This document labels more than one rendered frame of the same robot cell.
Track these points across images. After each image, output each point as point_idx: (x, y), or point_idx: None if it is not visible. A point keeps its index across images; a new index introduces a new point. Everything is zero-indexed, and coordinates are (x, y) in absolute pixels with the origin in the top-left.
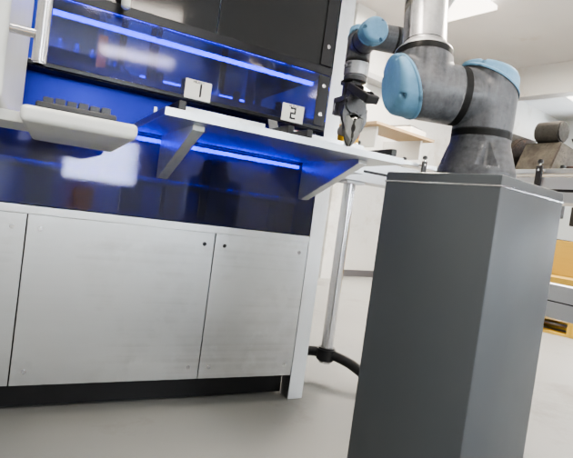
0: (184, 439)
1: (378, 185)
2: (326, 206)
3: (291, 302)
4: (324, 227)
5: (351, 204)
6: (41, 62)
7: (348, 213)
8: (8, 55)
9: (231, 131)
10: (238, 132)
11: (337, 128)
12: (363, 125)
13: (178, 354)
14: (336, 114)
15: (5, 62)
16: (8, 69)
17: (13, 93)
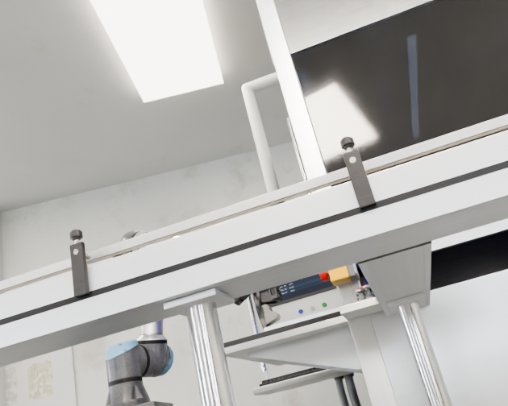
0: None
1: (396, 292)
2: (362, 370)
3: None
4: (370, 399)
5: (408, 340)
6: (262, 370)
7: (413, 356)
8: (272, 368)
9: (276, 361)
10: (272, 362)
11: (278, 314)
12: (257, 312)
13: None
14: (276, 303)
15: (267, 374)
16: (278, 370)
17: (306, 368)
